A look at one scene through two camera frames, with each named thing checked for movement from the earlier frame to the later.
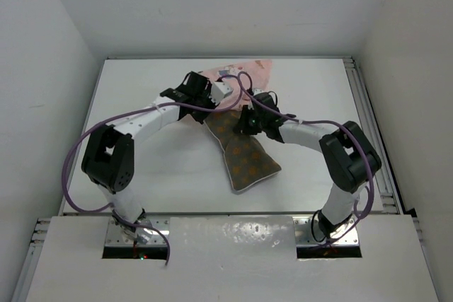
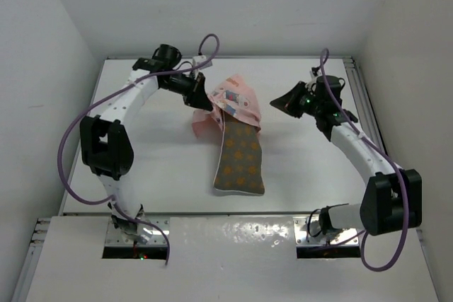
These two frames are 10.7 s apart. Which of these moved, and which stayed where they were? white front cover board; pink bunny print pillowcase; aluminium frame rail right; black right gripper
Moved: black right gripper; pink bunny print pillowcase
Stayed: aluminium frame rail right; white front cover board
